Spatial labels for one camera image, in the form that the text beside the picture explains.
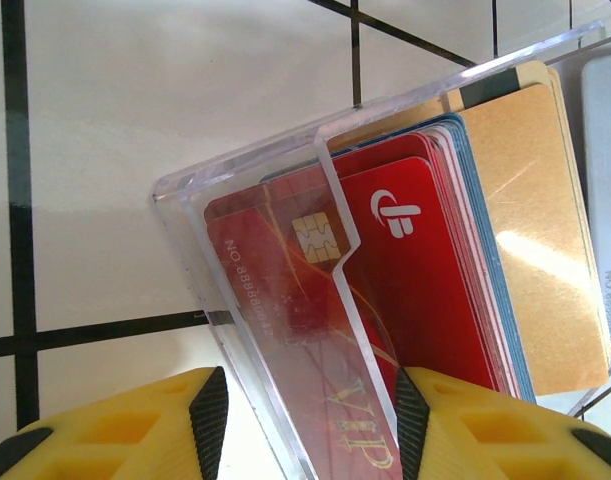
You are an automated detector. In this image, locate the plain gold card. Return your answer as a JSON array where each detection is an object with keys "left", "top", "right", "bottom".
[{"left": 454, "top": 82, "right": 611, "bottom": 397}]

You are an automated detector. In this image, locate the silver numbered card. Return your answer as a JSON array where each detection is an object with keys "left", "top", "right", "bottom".
[{"left": 579, "top": 54, "right": 611, "bottom": 351}]

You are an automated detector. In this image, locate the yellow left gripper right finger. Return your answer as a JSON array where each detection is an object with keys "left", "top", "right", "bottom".
[{"left": 393, "top": 366, "right": 611, "bottom": 480}]

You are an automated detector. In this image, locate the stack of plastic cards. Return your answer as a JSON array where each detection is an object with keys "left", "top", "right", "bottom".
[{"left": 259, "top": 112, "right": 537, "bottom": 404}]

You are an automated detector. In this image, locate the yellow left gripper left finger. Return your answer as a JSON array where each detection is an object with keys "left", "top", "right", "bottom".
[{"left": 0, "top": 366, "right": 230, "bottom": 480}]

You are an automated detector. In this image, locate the clear acrylic card box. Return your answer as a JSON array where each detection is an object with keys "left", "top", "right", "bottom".
[{"left": 152, "top": 19, "right": 611, "bottom": 480}]

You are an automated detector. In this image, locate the red card white logo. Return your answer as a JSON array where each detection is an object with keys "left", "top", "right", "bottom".
[{"left": 333, "top": 156, "right": 499, "bottom": 396}]

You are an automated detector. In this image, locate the red VIP chip card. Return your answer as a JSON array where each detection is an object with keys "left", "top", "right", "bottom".
[{"left": 203, "top": 164, "right": 406, "bottom": 480}]

